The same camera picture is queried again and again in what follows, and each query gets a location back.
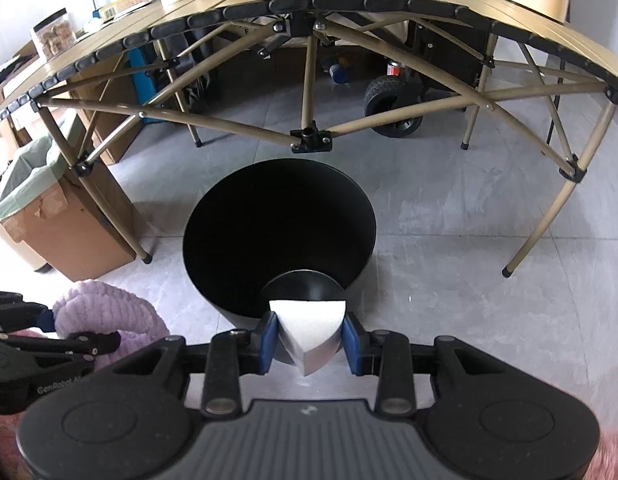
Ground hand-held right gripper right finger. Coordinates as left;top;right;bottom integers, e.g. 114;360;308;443
341;311;512;417

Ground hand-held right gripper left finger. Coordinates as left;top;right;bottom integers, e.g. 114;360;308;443
106;311;280;417

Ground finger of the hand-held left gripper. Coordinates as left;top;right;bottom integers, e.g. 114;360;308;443
0;331;122;363
0;290;57;336

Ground white foam wedge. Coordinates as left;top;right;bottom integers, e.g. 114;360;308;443
269;299;347;377

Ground purple fluffy cloth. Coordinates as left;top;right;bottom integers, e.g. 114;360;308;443
53;280;170;370

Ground black trash bin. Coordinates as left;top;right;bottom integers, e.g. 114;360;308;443
182;160;378;333

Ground cardboard box with green liner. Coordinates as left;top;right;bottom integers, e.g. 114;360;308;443
0;110;140;274

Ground blue storage box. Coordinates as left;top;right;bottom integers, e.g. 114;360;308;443
128;42;160;107

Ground blue bottle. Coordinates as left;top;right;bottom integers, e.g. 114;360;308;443
328;55;350;84

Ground pink fuzzy clothing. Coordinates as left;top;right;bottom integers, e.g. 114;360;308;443
596;427;618;480

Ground clear jar with snacks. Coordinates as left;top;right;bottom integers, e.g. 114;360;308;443
31;8;78;59

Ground black folding wagon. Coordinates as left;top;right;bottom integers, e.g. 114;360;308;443
364;15;492;139

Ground small yellow cardboard box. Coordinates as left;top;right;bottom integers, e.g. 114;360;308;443
98;0;152;22

